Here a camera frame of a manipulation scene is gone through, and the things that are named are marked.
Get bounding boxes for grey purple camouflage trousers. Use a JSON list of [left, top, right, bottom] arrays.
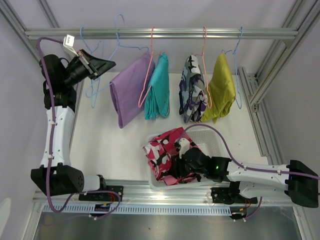
[[179, 55, 207, 123]]

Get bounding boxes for light blue wire hanger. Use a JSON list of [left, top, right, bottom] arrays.
[[79, 26, 101, 109]]

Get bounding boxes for aluminium hanging rail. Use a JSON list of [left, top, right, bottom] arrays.
[[24, 27, 299, 40]]

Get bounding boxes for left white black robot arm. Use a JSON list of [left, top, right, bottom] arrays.
[[30, 49, 116, 201]]

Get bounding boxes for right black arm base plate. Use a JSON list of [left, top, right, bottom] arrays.
[[210, 187, 258, 222]]

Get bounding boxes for aluminium frame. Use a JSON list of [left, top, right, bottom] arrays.
[[0, 0, 320, 240]]

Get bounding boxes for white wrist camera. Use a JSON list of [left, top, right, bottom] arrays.
[[62, 34, 79, 58], [174, 137, 190, 159]]

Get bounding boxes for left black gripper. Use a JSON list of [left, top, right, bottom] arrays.
[[63, 49, 116, 87]]

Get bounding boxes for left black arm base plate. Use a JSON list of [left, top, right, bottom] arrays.
[[78, 185, 125, 216]]

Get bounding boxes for teal trousers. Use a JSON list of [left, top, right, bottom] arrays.
[[144, 53, 170, 120]]

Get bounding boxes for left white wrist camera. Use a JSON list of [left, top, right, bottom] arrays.
[[62, 34, 79, 58]]

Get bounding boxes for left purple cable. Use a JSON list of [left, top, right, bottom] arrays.
[[36, 37, 121, 221]]

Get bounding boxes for pink hanger of camouflage trousers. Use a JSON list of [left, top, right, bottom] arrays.
[[194, 26, 212, 109]]

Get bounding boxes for white slotted cable duct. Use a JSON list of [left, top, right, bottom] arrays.
[[44, 204, 233, 216]]

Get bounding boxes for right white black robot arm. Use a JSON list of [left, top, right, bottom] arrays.
[[172, 147, 320, 208]]

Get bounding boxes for pink camouflage trousers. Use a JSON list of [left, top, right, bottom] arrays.
[[143, 127, 202, 186]]

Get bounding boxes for pink hanger of teal trousers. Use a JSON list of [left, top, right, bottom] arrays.
[[138, 26, 161, 108]]

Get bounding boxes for blue hanger of purple trousers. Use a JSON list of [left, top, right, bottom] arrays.
[[85, 14, 151, 98]]

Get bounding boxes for white plastic basket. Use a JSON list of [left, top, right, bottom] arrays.
[[146, 128, 227, 191]]

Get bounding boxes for yellow trousers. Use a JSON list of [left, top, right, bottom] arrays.
[[200, 53, 236, 123]]

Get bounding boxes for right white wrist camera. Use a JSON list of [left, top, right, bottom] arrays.
[[174, 137, 190, 159]]

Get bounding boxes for blue hanger of yellow trousers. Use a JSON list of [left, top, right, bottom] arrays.
[[221, 26, 244, 110]]

